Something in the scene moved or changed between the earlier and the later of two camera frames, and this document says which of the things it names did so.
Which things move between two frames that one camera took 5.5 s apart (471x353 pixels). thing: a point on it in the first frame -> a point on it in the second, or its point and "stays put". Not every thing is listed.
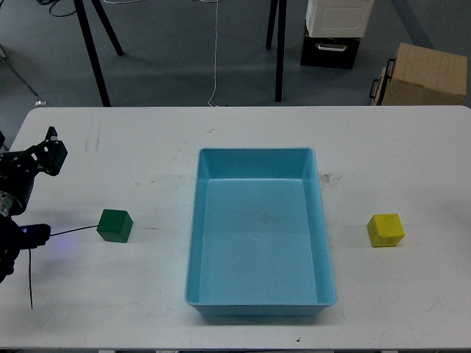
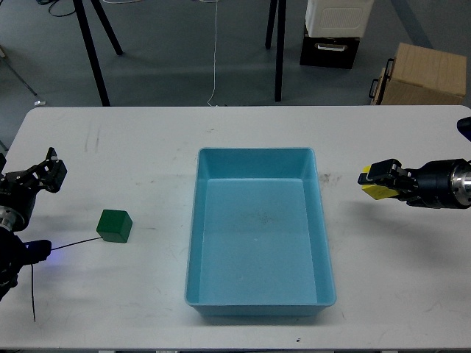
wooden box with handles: [419, 76] stays put
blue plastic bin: [258, 241] stays put
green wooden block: [115, 225] stays put
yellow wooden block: [385, 230] -> [377, 192]
